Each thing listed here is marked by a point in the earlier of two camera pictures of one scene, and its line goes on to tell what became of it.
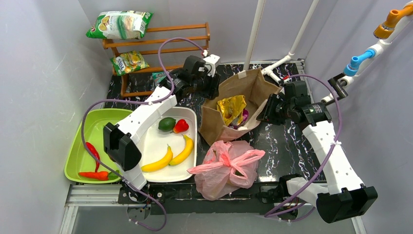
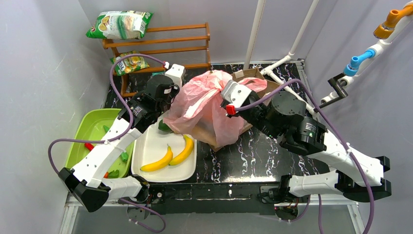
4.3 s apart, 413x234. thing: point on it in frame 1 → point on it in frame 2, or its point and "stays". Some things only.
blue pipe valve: (350, 69) stays
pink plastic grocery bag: (226, 166) → (198, 107)
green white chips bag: (120, 25) stays
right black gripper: (269, 110) → (243, 111)
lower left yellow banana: (160, 165) stays
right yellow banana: (185, 152) stays
